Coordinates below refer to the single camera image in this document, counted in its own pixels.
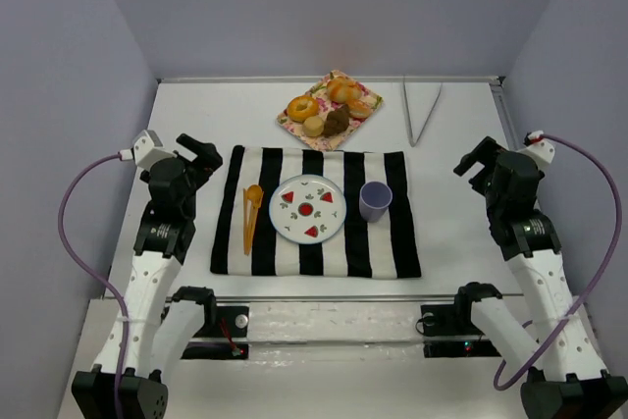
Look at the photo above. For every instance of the orange plastic fork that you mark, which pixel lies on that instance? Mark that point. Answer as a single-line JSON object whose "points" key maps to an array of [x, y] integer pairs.
{"points": [[250, 199]]}

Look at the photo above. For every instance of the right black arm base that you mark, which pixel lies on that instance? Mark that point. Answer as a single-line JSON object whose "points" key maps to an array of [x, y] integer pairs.
{"points": [[444, 336]]}

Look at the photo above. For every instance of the knotted bread roll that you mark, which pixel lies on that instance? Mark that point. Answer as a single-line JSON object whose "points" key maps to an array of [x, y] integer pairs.
{"points": [[342, 90]]}

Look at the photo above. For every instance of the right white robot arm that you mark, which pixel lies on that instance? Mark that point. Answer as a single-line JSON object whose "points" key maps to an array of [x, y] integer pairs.
{"points": [[556, 366]]}

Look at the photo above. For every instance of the lavender plastic cup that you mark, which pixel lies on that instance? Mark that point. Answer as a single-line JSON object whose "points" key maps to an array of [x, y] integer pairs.
{"points": [[374, 201]]}

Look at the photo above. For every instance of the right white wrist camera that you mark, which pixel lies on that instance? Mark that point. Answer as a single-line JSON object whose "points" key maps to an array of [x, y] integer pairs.
{"points": [[538, 148]]}

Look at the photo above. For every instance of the black white striped cloth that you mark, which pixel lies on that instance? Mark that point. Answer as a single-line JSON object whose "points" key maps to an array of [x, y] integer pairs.
{"points": [[384, 250]]}

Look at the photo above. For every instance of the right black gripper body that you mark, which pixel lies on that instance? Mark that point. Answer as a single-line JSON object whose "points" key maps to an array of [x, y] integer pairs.
{"points": [[477, 162]]}

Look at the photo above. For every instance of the brown chocolate croissant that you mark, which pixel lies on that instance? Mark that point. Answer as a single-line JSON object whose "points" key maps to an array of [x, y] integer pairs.
{"points": [[337, 121]]}

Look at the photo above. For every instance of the orange plastic spoon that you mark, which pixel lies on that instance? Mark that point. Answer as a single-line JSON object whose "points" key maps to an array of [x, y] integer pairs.
{"points": [[255, 211]]}

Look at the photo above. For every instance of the white watermelon pattern plate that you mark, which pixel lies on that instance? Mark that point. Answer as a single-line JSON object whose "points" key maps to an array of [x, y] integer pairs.
{"points": [[307, 209]]}

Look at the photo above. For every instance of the floral pattern tray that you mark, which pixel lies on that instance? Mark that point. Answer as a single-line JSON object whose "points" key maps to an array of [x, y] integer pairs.
{"points": [[329, 111]]}

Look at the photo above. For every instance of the glazed bagel bread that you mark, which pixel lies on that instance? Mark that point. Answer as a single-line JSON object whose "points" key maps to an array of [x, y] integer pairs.
{"points": [[302, 107]]}

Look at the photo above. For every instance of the sugared donut bread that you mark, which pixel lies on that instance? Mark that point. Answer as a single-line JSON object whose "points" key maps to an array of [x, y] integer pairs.
{"points": [[358, 109]]}

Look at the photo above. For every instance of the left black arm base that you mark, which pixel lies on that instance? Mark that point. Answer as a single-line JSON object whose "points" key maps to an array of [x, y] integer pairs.
{"points": [[225, 340]]}

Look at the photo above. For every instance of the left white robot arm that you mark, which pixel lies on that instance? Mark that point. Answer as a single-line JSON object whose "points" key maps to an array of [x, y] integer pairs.
{"points": [[129, 376]]}

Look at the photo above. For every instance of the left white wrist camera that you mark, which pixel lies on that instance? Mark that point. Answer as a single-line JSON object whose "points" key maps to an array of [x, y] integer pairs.
{"points": [[147, 149]]}

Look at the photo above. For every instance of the small round scone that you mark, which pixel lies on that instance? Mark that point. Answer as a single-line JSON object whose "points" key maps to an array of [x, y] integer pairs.
{"points": [[313, 126]]}

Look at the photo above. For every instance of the metal tongs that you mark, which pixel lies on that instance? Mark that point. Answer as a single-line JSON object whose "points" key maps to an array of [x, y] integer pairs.
{"points": [[420, 100]]}

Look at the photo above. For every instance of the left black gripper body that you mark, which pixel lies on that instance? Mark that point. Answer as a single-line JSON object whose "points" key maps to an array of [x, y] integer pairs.
{"points": [[197, 158]]}

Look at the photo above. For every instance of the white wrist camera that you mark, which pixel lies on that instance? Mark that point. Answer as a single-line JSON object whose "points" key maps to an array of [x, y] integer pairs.
{"points": [[147, 149], [538, 148]]}

